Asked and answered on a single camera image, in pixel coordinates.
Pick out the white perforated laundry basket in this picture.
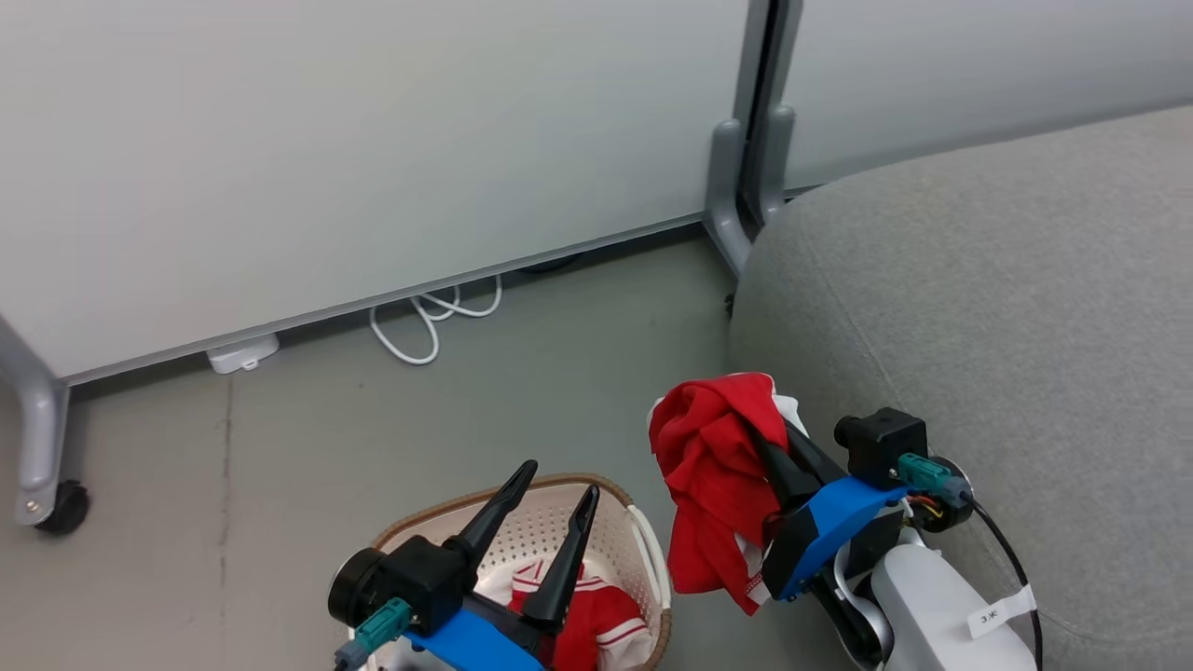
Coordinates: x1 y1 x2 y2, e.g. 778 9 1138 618
350 472 674 671

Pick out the grey partition leg with caster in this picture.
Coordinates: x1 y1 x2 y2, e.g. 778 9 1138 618
0 317 72 528

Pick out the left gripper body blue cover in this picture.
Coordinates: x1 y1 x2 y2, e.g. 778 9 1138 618
328 548 560 671

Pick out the white coiled cable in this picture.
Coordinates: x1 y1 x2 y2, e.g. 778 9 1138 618
369 275 504 366

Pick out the teal camera connector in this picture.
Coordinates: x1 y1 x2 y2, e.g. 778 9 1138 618
333 598 414 671
897 453 972 510

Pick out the red white striped jersey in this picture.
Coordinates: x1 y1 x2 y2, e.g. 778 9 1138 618
480 557 653 671

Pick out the black caster wheel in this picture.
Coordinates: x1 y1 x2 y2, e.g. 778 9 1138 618
35 480 91 536

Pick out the white power adapter box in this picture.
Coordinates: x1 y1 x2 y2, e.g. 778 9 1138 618
206 334 281 376

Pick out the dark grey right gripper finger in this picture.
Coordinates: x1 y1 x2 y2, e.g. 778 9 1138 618
751 431 823 512
786 421 849 487

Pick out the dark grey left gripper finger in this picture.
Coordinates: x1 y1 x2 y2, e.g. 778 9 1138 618
520 485 600 630
443 460 539 593

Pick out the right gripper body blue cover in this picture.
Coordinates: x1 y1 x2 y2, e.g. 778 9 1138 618
762 457 975 602

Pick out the teal right camera connector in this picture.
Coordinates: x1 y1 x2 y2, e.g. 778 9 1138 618
897 453 972 510

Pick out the wide grey partition panel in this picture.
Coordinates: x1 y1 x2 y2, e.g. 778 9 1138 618
0 0 752 388

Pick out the red garment with white lining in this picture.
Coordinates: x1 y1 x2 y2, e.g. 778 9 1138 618
648 373 810 618

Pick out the white label tag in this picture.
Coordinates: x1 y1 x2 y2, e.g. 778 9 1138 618
967 584 1038 640

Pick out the grey fabric sofa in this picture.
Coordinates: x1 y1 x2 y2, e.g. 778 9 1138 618
729 104 1193 671

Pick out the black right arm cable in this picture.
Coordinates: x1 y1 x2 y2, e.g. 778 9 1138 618
965 499 1045 671

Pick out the teal left camera connector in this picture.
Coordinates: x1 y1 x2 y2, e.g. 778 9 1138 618
333 598 414 671

